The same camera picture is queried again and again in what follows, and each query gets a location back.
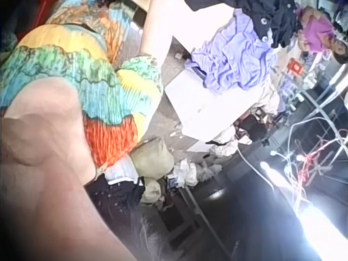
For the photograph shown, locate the black box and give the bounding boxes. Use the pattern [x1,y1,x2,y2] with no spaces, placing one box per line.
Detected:
[240,116,269,142]

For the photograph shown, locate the crumpled white cloth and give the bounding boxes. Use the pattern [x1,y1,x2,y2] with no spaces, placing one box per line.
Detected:
[205,127,254,163]

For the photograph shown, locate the khaki cloth bag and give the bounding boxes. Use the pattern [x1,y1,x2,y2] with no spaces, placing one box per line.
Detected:
[129,136,175,205]

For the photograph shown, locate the dark stool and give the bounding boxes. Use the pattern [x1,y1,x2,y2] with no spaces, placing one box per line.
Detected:
[157,187,209,241]

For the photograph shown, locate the dark buttoned garment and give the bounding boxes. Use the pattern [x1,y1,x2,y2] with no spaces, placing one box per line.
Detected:
[184,0,300,49]

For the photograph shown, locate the tangled red string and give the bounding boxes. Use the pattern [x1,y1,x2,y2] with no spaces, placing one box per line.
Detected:
[298,138,337,186]

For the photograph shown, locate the cluttered heap of small items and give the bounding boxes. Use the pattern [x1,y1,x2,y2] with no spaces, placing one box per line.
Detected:
[277,69,331,112]

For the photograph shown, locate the dark denim garment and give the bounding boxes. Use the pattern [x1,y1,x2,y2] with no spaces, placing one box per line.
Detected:
[85,173,147,220]

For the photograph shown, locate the bundle of white cables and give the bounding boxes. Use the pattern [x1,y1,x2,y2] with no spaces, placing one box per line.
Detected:
[270,116,348,218]

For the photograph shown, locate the lavender cloth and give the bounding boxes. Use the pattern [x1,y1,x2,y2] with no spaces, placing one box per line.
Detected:
[189,9,278,95]

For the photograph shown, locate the white cloth sheet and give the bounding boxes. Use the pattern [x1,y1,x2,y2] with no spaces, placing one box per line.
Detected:
[164,69,247,142]

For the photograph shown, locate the red box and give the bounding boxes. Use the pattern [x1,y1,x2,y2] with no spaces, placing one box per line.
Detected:
[288,58,304,74]

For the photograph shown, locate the white cable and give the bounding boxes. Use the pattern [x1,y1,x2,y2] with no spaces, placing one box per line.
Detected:
[235,145,276,192]

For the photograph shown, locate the white striped cloth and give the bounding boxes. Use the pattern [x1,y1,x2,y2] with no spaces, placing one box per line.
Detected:
[105,159,140,186]

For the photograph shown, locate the crumpled plastic wrappers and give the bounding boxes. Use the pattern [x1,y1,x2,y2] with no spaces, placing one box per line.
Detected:
[170,158,224,189]

